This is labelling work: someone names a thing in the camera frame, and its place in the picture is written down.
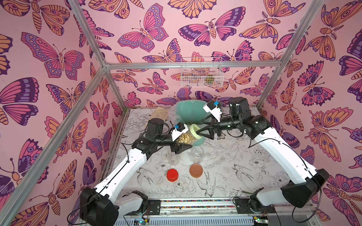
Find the teal plastic trash bin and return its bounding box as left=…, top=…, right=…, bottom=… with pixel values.
left=175, top=100, right=208, bottom=131

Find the aluminium front rail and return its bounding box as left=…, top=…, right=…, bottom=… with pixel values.
left=81, top=196, right=314, bottom=218

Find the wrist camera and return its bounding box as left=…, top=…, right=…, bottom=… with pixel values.
left=203, top=100, right=222, bottom=122
left=171, top=122, right=189, bottom=141

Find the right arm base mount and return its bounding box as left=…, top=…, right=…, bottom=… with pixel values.
left=232, top=188, right=276, bottom=214

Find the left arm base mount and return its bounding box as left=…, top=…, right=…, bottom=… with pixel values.
left=116, top=191, right=161, bottom=216

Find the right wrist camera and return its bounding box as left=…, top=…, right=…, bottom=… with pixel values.
left=203, top=100, right=222, bottom=122

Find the green jar lid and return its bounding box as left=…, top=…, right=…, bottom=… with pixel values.
left=189, top=124, right=205, bottom=146

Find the brown jar lid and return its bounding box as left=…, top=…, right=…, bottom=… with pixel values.
left=189, top=163, right=203, bottom=178

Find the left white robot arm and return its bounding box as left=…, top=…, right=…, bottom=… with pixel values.
left=79, top=118, right=192, bottom=226

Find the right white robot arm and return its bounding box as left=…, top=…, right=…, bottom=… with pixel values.
left=197, top=97, right=329, bottom=212

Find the green-lid peanut jar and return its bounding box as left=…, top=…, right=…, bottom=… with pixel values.
left=177, top=131, right=197, bottom=145

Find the white wire basket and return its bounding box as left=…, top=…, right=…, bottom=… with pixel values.
left=180, top=61, right=224, bottom=89

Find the red jar lid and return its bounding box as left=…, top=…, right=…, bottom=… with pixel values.
left=166, top=169, right=179, bottom=182

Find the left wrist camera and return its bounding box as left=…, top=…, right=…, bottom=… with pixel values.
left=171, top=122, right=189, bottom=141

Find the clear jar of peanuts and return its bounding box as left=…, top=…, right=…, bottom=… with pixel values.
left=167, top=150, right=180, bottom=166

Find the brown-lid peanut jar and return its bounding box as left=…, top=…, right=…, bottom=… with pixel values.
left=190, top=146, right=205, bottom=163

